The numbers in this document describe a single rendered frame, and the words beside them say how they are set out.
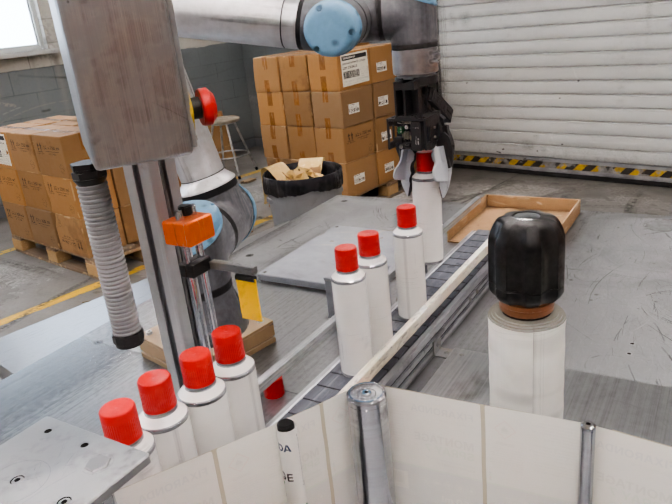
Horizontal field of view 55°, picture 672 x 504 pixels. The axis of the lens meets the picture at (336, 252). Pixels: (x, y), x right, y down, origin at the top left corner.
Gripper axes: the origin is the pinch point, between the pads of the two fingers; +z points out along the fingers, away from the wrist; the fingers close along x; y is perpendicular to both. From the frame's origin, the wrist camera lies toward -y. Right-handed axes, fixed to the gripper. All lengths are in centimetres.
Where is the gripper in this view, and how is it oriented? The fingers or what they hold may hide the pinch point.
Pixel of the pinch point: (426, 188)
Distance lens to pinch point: 116.5
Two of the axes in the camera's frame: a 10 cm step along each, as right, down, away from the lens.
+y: -5.1, 3.5, -7.9
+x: 8.6, 1.0, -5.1
